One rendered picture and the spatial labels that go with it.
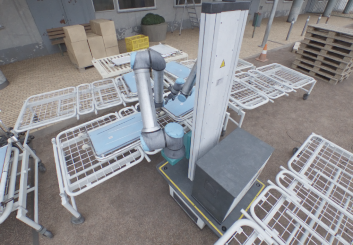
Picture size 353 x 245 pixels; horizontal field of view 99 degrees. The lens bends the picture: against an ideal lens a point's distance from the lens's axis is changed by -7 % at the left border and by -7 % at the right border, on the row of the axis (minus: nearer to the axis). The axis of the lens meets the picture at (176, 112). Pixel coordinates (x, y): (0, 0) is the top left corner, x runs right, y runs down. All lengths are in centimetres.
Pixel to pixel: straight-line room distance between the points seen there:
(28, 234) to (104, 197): 76
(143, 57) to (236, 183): 104
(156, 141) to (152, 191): 92
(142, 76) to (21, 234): 195
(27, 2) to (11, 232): 618
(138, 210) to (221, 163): 110
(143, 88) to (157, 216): 131
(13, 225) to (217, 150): 217
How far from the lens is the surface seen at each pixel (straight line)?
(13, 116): 419
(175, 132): 124
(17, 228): 247
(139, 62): 120
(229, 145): 137
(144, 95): 120
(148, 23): 698
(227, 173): 121
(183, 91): 158
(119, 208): 205
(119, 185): 217
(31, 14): 727
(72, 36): 485
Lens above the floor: 184
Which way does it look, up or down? 39 degrees down
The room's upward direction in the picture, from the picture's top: straight up
